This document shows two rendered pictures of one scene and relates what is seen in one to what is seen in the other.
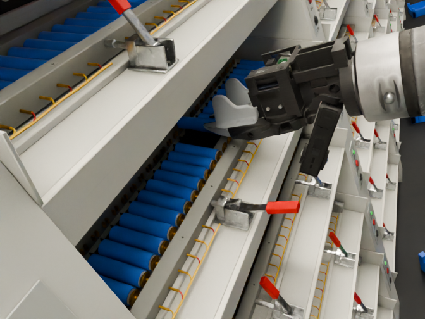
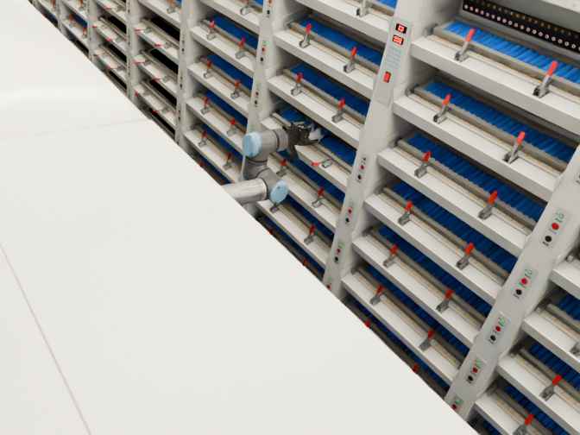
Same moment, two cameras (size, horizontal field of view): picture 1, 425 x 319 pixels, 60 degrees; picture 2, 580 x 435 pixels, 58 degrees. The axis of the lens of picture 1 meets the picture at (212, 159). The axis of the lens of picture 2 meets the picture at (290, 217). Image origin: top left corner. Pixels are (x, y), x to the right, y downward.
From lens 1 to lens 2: 2.33 m
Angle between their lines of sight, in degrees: 81
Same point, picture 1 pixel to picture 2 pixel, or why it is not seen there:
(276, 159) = (301, 150)
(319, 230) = (301, 195)
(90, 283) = (263, 91)
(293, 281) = (289, 180)
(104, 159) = (274, 86)
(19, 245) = (262, 79)
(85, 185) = (271, 85)
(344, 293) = (296, 232)
